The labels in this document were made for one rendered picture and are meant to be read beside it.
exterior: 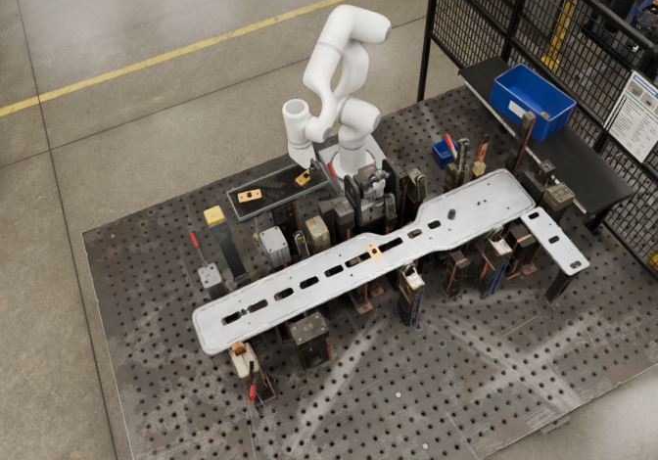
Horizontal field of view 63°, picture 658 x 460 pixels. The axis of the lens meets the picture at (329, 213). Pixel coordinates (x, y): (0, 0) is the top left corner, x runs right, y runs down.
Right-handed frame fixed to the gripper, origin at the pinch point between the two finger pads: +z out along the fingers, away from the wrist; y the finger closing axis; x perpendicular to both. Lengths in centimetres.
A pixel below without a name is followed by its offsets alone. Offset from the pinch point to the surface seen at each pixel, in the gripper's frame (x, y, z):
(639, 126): 94, 77, -6
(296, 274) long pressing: -26.0, 20.9, 21.8
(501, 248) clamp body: 33, 68, 17
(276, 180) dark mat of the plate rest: -9.0, -6.8, 5.8
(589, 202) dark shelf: 74, 79, 19
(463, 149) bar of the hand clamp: 51, 34, 5
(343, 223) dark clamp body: 0.9, 18.5, 19.7
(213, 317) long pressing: -58, 13, 22
